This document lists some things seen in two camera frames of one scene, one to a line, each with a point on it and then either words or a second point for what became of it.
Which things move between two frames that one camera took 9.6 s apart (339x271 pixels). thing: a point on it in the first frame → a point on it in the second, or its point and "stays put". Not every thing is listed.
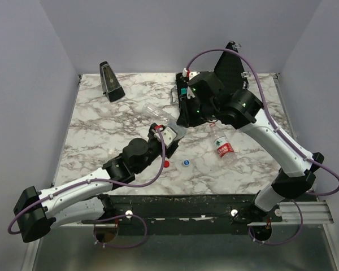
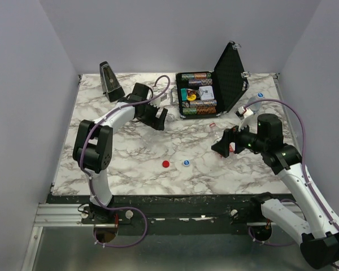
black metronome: x=110 y=85 stays put
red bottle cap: x=166 y=164 stays put
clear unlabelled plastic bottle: x=161 y=116 → x=173 y=109
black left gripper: x=169 y=149 → x=157 y=123
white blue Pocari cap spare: x=186 y=162 stays put
